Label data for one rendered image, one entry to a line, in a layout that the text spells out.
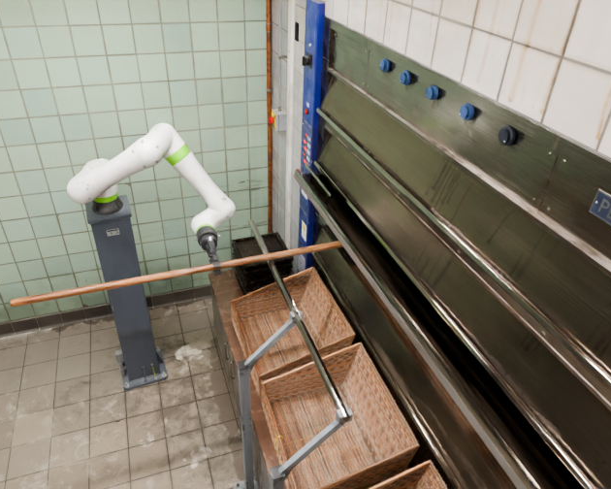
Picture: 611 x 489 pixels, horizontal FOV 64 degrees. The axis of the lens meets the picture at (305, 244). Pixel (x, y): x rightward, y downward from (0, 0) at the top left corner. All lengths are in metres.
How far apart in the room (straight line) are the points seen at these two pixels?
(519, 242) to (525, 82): 0.37
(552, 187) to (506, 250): 0.21
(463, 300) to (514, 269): 0.27
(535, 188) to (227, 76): 2.21
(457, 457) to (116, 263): 1.86
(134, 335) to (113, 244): 0.64
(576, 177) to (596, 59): 0.23
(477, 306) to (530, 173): 0.43
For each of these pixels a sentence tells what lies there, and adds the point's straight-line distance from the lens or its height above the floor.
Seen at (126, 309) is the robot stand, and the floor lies 0.59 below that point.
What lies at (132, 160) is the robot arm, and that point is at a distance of 2.19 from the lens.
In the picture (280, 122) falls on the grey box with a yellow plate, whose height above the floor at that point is 1.46.
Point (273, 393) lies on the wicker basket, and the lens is 2.34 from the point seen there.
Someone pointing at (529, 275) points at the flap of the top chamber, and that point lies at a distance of 1.29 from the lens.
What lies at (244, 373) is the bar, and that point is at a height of 0.92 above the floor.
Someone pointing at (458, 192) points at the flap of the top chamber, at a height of 1.81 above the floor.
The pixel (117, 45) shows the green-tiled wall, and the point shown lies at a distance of 3.02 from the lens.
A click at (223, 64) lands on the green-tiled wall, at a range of 3.10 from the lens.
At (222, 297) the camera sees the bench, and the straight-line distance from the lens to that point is 2.93.
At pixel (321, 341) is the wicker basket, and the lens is 2.61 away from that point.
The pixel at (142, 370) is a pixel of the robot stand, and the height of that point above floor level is 0.10.
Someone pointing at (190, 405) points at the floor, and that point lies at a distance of 3.17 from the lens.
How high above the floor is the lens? 2.47
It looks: 34 degrees down
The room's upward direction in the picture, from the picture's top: 2 degrees clockwise
